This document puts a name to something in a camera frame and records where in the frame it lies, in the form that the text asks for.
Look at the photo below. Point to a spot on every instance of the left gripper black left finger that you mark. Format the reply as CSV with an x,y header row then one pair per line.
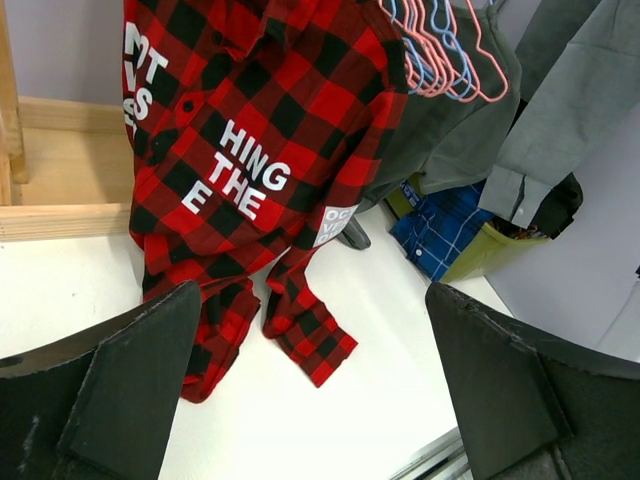
x,y
99,404

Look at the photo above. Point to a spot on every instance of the grey shirt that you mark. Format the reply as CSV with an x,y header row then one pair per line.
x,y
580,78

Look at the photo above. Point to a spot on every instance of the red black plaid shirt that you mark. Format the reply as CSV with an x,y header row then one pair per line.
x,y
256,127

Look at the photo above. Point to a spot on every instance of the pink and blue wire hangers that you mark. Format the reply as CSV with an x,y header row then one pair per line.
x,y
439,38

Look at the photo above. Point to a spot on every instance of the blue checked shirt in basket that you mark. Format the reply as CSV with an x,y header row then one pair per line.
x,y
439,227

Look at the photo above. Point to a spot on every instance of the black button shirt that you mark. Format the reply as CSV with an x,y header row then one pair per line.
x,y
556,212

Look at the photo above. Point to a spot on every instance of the wooden clothes rack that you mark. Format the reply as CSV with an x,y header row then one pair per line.
x,y
65,159

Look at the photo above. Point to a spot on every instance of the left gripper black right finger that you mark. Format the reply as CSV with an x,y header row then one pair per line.
x,y
529,404

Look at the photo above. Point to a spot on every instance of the green laundry basket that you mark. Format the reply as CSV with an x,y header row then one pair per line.
x,y
489,251

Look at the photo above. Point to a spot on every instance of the dark green t-shirt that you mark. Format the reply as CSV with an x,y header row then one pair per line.
x,y
446,143

